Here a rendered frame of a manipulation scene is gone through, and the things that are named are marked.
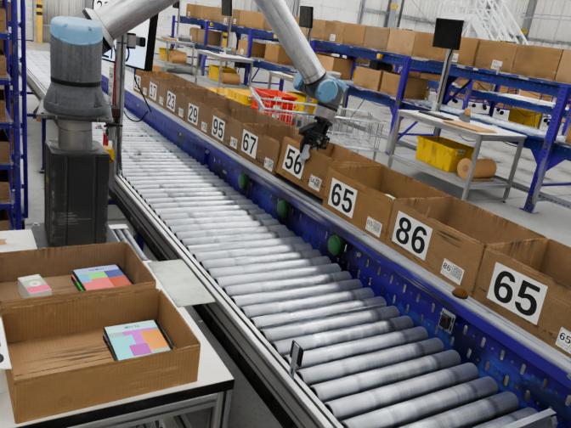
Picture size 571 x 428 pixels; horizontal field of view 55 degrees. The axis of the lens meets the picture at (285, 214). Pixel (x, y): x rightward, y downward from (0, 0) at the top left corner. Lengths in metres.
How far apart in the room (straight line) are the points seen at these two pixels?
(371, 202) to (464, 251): 0.43
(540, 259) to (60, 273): 1.46
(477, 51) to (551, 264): 5.99
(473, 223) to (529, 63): 5.24
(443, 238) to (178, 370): 0.88
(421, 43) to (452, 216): 6.41
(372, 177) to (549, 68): 4.89
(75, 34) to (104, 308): 0.82
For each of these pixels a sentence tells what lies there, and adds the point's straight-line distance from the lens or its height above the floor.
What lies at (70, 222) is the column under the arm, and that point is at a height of 0.85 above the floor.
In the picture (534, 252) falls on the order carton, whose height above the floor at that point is 1.01.
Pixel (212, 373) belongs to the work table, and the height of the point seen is 0.75.
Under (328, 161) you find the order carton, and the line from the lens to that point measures 2.19.
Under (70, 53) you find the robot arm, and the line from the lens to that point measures 1.80.
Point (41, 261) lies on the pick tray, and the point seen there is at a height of 0.81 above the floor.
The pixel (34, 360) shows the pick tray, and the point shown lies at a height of 0.76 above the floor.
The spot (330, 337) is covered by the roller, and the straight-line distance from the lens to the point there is 1.57.
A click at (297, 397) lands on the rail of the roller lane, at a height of 0.74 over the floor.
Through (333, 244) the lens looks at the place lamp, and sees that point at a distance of 2.02.
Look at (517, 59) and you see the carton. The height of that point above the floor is 1.55.
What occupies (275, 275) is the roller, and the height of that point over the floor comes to 0.74.
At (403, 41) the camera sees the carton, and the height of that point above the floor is 1.57.
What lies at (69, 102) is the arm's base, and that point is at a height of 1.24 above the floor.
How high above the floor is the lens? 1.55
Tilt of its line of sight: 19 degrees down
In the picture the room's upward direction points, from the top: 9 degrees clockwise
